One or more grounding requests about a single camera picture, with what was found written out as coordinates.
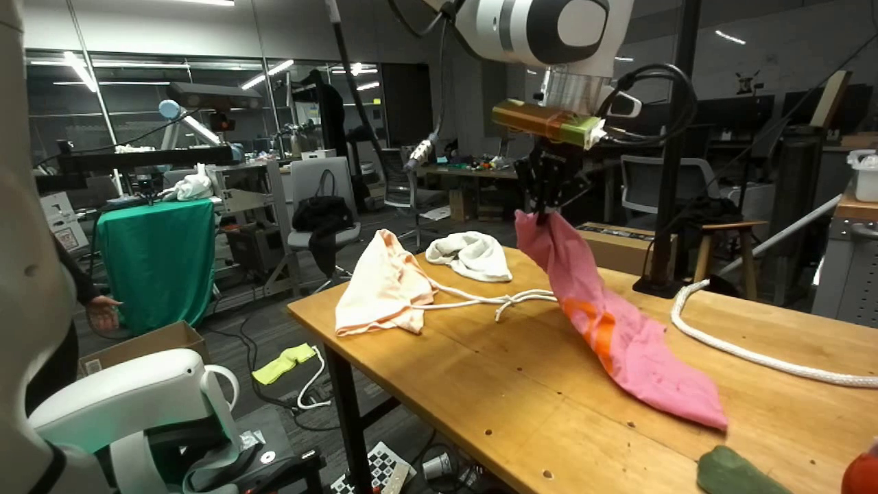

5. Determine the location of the thick white braided rope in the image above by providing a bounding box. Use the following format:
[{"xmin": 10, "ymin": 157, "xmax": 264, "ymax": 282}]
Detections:
[{"xmin": 667, "ymin": 278, "xmax": 878, "ymax": 393}]

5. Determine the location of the white cabinet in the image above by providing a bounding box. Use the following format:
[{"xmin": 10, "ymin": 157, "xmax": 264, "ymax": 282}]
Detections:
[{"xmin": 276, "ymin": 154, "xmax": 357, "ymax": 220}]

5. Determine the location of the silver metal pole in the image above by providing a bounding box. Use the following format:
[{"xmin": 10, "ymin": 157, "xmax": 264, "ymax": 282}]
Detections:
[{"xmin": 715, "ymin": 189, "xmax": 845, "ymax": 281}]

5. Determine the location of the pink cloth with orange print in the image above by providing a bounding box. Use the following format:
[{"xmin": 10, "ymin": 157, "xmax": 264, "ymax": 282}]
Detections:
[{"xmin": 509, "ymin": 205, "xmax": 732, "ymax": 437}]

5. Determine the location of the black metal beam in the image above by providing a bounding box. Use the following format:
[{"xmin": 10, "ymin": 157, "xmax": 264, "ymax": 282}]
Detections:
[{"xmin": 52, "ymin": 143, "xmax": 235, "ymax": 179}]

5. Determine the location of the white plastic bin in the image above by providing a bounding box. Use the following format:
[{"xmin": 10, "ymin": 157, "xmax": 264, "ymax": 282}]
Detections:
[{"xmin": 845, "ymin": 149, "xmax": 878, "ymax": 205}]

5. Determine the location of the black table leg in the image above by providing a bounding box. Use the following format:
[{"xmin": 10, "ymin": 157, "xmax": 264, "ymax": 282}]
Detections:
[{"xmin": 319, "ymin": 341, "xmax": 406, "ymax": 494}]

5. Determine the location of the white socket panel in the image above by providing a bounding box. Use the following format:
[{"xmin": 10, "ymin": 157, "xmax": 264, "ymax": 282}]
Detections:
[{"xmin": 37, "ymin": 189, "xmax": 92, "ymax": 259}]

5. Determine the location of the grey office chair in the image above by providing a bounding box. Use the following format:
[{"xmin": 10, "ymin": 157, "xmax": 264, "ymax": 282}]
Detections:
[
  {"xmin": 372, "ymin": 146, "xmax": 424, "ymax": 215},
  {"xmin": 618, "ymin": 152, "xmax": 722, "ymax": 220}
]

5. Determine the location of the wooden stool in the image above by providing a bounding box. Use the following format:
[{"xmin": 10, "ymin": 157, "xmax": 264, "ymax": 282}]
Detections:
[{"xmin": 688, "ymin": 217, "xmax": 770, "ymax": 290}]

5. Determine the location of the wooden plank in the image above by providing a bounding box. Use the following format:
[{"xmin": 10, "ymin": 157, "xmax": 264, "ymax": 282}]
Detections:
[{"xmin": 807, "ymin": 65, "xmax": 854, "ymax": 132}]

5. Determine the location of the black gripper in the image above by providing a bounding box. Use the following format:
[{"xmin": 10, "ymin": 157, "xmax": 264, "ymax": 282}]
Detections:
[{"xmin": 515, "ymin": 143, "xmax": 590, "ymax": 222}]

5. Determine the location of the fluorescent ceiling light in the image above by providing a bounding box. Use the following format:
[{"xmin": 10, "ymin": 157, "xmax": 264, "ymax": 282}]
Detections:
[
  {"xmin": 238, "ymin": 58, "xmax": 299, "ymax": 97},
  {"xmin": 710, "ymin": 24, "xmax": 748, "ymax": 49}
]

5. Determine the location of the short black wrist cable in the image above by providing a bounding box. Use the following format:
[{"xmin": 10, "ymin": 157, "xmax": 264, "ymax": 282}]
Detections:
[{"xmin": 593, "ymin": 60, "xmax": 699, "ymax": 152}]

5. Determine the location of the cardboard box with black tape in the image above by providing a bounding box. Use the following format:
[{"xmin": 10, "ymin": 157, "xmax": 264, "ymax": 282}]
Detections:
[{"xmin": 578, "ymin": 220, "xmax": 659, "ymax": 278}]

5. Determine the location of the yellow green power strip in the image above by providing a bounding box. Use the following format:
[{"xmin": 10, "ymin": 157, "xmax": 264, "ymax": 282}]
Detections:
[{"xmin": 249, "ymin": 341, "xmax": 321, "ymax": 390}]

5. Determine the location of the black handbag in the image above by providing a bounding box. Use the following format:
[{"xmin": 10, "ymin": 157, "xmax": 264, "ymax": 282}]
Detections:
[{"xmin": 290, "ymin": 167, "xmax": 357, "ymax": 235}]

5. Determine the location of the open cardboard box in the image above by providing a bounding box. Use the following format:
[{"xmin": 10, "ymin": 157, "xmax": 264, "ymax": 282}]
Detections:
[{"xmin": 77, "ymin": 322, "xmax": 208, "ymax": 378}]

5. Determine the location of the white floor cable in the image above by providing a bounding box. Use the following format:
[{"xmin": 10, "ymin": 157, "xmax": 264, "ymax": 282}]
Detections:
[{"xmin": 293, "ymin": 352, "xmax": 338, "ymax": 415}]

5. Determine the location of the black metal pole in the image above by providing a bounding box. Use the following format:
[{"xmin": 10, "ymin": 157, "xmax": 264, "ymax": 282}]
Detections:
[{"xmin": 637, "ymin": 0, "xmax": 707, "ymax": 301}]

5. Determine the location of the white terry towel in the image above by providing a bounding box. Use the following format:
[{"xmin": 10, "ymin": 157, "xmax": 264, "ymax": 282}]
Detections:
[{"xmin": 423, "ymin": 228, "xmax": 515, "ymax": 286}]

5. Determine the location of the wooden workbench with grey cabinets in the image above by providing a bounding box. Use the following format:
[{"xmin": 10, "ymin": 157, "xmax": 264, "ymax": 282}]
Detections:
[{"xmin": 810, "ymin": 189, "xmax": 878, "ymax": 329}]

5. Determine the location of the long black gripper cable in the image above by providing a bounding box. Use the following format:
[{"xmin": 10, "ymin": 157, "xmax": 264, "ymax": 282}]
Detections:
[{"xmin": 323, "ymin": 0, "xmax": 445, "ymax": 175}]

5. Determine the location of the orange red cloth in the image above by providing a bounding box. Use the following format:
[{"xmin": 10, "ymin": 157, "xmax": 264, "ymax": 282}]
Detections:
[{"xmin": 840, "ymin": 441, "xmax": 878, "ymax": 494}]

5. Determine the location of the white plastic bag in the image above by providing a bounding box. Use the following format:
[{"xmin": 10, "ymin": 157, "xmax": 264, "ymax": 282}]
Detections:
[{"xmin": 160, "ymin": 163, "xmax": 221, "ymax": 205}]

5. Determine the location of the green draped cloth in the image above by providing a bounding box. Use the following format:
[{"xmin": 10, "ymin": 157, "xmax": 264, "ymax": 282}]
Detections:
[{"xmin": 92, "ymin": 197, "xmax": 220, "ymax": 336}]

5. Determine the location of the pale pink printed shirt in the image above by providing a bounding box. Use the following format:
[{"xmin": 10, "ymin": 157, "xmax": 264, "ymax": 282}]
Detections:
[{"xmin": 331, "ymin": 228, "xmax": 442, "ymax": 341}]

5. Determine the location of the tan wrist camera box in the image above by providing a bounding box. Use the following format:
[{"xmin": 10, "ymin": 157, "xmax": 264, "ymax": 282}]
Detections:
[{"xmin": 489, "ymin": 97, "xmax": 611, "ymax": 154}]

